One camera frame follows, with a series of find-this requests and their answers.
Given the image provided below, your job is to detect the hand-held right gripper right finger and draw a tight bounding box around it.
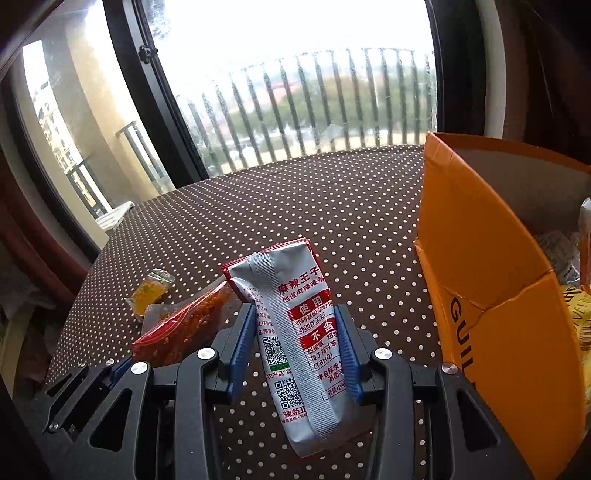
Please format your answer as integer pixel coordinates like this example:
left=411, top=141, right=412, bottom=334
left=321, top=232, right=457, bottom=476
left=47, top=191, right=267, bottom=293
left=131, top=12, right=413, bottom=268
left=335, top=305, right=532, bottom=480

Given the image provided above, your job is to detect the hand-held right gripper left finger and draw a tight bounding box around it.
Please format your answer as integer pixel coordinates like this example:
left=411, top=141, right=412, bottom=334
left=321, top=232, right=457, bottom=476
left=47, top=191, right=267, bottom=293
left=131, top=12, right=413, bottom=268
left=69, top=302, right=257, bottom=480

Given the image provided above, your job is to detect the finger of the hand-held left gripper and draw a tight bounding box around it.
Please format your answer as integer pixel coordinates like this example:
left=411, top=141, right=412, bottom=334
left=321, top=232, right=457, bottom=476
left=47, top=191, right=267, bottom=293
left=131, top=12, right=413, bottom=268
left=27, top=355, right=134, bottom=437

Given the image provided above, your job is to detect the silver red snack packet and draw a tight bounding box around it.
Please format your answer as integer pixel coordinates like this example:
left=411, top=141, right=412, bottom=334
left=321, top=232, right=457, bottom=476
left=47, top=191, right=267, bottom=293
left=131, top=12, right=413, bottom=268
left=221, top=237, right=365, bottom=457

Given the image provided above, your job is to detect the red clear spicy snack packet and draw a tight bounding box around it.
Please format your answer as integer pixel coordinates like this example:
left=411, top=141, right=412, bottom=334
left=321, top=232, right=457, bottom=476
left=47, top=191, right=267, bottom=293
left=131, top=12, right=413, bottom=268
left=132, top=281, right=241, bottom=370

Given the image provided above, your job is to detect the orange cardboard box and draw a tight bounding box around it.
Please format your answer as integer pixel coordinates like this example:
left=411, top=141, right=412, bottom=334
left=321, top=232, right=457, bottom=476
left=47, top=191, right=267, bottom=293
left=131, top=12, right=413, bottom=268
left=414, top=131, right=591, bottom=480

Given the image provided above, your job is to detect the yellow snack bag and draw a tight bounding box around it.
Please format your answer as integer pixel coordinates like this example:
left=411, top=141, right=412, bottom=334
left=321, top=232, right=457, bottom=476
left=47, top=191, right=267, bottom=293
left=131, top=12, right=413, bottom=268
left=558, top=284, right=591, bottom=393

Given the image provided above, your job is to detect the small orange candy packet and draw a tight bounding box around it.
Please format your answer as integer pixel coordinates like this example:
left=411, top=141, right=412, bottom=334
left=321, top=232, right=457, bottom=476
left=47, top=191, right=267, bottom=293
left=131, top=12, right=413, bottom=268
left=126, top=269, right=176, bottom=319

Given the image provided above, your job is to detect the brown polka dot tablecloth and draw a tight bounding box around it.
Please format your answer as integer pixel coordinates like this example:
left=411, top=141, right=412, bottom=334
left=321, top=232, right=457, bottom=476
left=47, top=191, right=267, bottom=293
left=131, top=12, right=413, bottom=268
left=44, top=144, right=444, bottom=480

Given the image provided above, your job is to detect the white plastic chair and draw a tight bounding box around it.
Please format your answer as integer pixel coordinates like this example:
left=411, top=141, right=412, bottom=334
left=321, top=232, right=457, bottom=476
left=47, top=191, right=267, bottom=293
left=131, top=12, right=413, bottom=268
left=95, top=200, right=134, bottom=232

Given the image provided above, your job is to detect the red curtain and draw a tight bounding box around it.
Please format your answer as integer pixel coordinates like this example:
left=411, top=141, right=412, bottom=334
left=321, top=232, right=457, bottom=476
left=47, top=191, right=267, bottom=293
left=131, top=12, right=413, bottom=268
left=0, top=152, right=93, bottom=296

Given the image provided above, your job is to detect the balcony railing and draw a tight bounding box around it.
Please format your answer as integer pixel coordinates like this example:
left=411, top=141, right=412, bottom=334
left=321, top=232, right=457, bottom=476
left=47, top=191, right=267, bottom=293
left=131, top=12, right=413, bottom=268
left=65, top=46, right=438, bottom=217

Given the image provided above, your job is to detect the black window mullion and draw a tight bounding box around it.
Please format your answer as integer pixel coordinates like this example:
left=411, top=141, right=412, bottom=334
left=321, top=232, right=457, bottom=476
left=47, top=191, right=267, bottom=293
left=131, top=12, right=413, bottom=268
left=102, top=0, right=211, bottom=181

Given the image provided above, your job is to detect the dark brown curtain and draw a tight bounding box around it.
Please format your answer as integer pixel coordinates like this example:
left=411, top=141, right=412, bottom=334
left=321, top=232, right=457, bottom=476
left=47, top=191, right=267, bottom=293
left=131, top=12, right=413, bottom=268
left=503, top=0, right=591, bottom=158

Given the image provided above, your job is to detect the black window side frame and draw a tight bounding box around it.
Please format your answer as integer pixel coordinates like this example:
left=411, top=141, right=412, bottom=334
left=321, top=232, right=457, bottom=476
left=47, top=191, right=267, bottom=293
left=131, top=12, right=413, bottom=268
left=425, top=0, right=485, bottom=134

